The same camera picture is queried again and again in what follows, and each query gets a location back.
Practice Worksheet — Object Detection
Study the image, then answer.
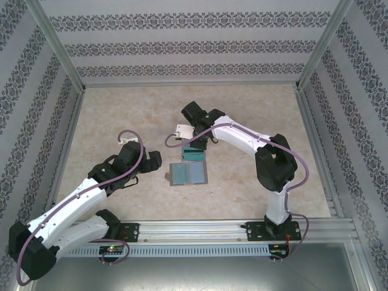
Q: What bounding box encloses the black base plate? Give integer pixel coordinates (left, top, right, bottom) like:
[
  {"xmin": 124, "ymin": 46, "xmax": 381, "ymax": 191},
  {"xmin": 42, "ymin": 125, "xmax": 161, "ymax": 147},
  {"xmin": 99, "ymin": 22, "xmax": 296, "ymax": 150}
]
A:
[
  {"xmin": 102, "ymin": 222, "xmax": 141, "ymax": 244},
  {"xmin": 246, "ymin": 221, "xmax": 303, "ymax": 243}
]

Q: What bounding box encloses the aluminium mounting rail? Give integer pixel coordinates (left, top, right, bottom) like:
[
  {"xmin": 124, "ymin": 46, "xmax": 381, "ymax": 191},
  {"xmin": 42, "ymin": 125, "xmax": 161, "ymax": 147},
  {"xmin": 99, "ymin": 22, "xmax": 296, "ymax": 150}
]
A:
[{"xmin": 28, "ymin": 220, "xmax": 356, "ymax": 244}]

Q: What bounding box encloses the aluminium side rail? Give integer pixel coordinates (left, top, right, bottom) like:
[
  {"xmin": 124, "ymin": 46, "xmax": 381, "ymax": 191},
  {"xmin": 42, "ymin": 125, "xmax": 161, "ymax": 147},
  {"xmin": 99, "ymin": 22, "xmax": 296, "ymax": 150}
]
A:
[
  {"xmin": 293, "ymin": 87, "xmax": 347, "ymax": 219},
  {"xmin": 41, "ymin": 89, "xmax": 87, "ymax": 222}
]

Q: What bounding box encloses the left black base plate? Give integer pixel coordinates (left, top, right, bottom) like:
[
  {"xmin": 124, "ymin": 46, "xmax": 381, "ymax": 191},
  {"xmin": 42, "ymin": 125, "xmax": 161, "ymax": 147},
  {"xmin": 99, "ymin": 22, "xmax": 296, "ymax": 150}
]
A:
[{"xmin": 102, "ymin": 222, "xmax": 141, "ymax": 244}]

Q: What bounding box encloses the grey metal sheet panel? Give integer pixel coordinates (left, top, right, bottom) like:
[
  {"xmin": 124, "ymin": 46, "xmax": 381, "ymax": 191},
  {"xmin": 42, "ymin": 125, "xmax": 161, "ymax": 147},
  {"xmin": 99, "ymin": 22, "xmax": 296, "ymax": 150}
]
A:
[{"xmin": 29, "ymin": 256, "xmax": 372, "ymax": 291}]

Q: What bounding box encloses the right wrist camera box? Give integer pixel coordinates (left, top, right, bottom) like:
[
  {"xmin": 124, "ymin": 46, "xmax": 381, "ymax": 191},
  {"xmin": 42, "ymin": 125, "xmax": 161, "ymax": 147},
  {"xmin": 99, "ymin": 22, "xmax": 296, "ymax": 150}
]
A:
[{"xmin": 176, "ymin": 122, "xmax": 196, "ymax": 141}]

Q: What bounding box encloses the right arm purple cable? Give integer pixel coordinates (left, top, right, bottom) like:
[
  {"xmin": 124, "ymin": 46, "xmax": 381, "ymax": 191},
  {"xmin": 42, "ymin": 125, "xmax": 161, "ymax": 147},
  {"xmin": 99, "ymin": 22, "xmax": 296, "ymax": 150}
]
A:
[{"xmin": 164, "ymin": 122, "xmax": 310, "ymax": 263}]

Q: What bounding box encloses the aluminium frame post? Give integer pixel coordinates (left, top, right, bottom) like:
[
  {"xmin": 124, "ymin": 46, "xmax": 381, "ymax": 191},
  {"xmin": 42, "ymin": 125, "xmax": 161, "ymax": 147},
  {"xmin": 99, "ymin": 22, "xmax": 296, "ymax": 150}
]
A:
[
  {"xmin": 295, "ymin": 0, "xmax": 354, "ymax": 90},
  {"xmin": 25, "ymin": 0, "xmax": 87, "ymax": 92}
]

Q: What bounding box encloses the slotted grey cable duct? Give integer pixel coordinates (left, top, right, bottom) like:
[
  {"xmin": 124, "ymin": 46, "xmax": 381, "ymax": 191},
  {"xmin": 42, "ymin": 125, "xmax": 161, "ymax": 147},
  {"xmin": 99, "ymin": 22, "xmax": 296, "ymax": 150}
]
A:
[{"xmin": 67, "ymin": 244, "xmax": 271, "ymax": 257}]

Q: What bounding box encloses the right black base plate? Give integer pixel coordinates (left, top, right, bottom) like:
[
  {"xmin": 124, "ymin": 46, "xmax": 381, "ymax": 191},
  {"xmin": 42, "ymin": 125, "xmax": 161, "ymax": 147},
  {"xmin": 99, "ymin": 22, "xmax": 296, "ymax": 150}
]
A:
[{"xmin": 246, "ymin": 221, "xmax": 303, "ymax": 243}]

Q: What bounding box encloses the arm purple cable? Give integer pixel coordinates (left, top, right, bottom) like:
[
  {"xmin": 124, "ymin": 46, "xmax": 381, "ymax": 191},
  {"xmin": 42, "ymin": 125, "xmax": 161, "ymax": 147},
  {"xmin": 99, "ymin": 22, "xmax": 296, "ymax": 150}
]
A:
[
  {"xmin": 164, "ymin": 122, "xmax": 310, "ymax": 263},
  {"xmin": 16, "ymin": 130, "xmax": 146, "ymax": 287}
]

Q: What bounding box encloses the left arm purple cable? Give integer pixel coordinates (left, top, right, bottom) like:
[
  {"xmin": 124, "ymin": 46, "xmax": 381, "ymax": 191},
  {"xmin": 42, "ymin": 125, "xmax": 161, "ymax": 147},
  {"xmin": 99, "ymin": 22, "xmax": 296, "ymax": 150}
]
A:
[{"xmin": 16, "ymin": 130, "xmax": 146, "ymax": 287}]

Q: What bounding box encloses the grey leather card holder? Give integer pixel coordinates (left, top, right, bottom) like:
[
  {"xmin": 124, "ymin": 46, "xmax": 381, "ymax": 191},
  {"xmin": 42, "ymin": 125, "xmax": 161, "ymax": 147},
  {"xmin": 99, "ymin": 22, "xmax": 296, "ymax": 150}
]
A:
[{"xmin": 163, "ymin": 160, "xmax": 210, "ymax": 187}]

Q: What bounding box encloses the plain teal card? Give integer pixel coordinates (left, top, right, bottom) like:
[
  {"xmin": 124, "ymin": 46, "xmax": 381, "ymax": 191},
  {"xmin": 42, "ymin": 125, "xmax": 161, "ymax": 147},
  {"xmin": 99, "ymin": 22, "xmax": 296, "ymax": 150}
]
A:
[{"xmin": 172, "ymin": 164, "xmax": 189, "ymax": 185}]

